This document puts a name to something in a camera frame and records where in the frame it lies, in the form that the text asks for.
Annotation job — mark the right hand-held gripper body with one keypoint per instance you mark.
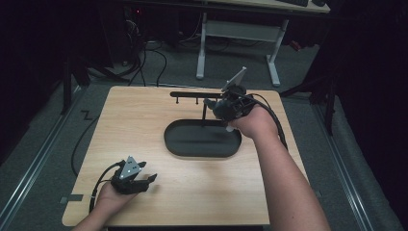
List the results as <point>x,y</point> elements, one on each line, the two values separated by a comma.
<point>237,96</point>

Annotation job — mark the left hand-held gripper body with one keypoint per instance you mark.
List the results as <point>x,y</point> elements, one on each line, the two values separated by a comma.
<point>126,178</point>

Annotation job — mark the black hook rack with tray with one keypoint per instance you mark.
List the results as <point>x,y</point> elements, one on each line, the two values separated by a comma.
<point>202,138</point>

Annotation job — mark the person's left hand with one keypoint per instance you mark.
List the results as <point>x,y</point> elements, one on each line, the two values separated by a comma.
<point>112,199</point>

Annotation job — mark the person's right hand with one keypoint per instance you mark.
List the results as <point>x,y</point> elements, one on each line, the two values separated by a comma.
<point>256,123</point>

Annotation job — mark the grey tape strip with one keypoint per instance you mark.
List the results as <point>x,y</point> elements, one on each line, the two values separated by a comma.
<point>318,193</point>
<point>72,198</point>

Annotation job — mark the white-legged wooden desk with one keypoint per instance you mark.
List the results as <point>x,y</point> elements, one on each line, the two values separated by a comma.
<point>240,30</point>

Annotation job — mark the black metal stand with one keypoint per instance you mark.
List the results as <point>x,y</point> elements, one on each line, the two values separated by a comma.
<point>67,86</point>
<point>327,99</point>

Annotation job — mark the black keyboard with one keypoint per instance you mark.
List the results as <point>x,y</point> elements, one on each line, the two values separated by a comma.
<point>293,2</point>

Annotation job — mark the dark computer tower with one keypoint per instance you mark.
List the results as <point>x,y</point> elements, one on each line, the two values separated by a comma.
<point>128,32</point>

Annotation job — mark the black computer mouse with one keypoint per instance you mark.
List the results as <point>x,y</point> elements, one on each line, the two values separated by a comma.
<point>319,2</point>

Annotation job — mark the metal floor rail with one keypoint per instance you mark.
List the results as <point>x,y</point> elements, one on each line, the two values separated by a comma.
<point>35,163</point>
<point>343,166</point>

